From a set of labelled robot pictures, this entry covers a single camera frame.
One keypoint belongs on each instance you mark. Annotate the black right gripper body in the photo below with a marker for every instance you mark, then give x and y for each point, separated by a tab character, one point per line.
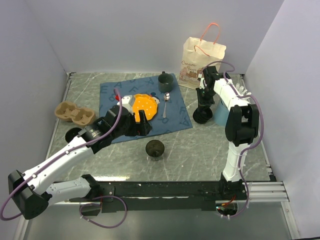
205	96

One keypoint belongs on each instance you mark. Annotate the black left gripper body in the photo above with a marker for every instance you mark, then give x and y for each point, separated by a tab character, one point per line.
130	128

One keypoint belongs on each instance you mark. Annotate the dark translucent coffee cup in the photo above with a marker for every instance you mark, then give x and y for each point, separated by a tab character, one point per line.
155	150

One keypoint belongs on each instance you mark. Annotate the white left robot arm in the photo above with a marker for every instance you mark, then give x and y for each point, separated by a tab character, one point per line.
35	189

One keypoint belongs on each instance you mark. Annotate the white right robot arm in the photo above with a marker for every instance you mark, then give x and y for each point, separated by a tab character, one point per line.
242	123

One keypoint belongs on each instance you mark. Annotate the light blue straw cup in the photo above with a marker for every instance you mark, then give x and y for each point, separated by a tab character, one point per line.
221	114

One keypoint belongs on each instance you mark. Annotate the orange dotted plate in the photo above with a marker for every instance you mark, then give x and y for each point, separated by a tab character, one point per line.
147	103

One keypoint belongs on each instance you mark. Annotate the blue letter placemat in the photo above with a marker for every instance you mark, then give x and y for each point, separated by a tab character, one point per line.
177	117

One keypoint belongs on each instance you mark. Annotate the bear figure coaster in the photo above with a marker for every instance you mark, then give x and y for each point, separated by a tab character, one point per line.
155	97

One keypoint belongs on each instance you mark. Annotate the white wrapped straw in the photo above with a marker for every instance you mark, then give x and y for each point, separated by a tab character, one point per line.
245	95
241	89

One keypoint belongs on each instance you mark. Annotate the silver spoon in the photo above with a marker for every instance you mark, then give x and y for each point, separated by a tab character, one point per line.
166	98

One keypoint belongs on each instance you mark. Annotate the dark green mug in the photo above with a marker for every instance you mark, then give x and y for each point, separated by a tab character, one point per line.
165	82

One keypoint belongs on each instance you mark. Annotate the cream paper gift bag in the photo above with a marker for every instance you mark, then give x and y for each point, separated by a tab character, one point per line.
197	53

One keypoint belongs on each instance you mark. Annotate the brown cardboard cup carrier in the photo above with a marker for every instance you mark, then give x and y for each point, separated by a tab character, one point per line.
68	111

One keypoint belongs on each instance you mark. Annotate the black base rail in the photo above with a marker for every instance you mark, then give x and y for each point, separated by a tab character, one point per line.
167	195

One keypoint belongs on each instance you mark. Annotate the aluminium frame rail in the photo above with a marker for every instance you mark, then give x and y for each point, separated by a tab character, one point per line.
267	192

